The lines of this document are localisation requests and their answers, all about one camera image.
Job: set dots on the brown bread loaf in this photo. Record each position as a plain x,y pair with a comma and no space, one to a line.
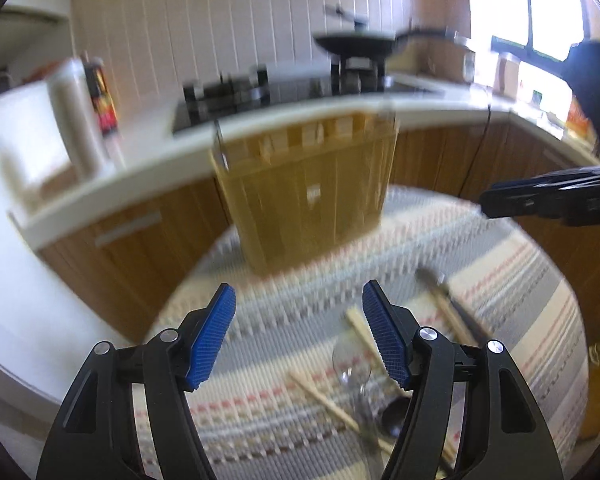
60,182

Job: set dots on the red label sauce bottle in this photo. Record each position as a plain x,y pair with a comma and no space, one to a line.
105,105

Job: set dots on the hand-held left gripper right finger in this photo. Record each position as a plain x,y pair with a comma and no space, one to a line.
385,335

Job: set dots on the black spatula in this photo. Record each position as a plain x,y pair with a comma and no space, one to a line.
347,14

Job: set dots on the black gas stove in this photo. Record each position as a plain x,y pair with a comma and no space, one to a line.
280,90

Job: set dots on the striped woven table mat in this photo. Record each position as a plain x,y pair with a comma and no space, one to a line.
280,320

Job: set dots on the silver thermos flask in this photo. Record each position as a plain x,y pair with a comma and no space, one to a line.
77,110

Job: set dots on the white electric kettle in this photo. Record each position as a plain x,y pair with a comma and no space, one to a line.
507,75

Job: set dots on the wooden chopstick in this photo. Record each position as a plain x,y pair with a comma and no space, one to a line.
455,320
325,402

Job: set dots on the dark window frame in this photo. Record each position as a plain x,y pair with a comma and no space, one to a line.
530,10

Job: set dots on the beige rice cooker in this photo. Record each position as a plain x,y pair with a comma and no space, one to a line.
457,60

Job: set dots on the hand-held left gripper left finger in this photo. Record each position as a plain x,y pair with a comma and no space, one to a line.
212,335

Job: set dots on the black wok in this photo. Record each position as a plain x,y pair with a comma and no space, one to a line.
360,42

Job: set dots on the black spoon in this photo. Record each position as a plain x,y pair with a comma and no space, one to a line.
394,416

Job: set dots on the yellow plastic utensil basket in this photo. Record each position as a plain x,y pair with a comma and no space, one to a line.
305,195

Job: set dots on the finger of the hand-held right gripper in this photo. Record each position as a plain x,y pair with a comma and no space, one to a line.
530,200

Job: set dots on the wooden kitchen cabinet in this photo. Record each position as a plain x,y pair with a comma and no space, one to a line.
130,270

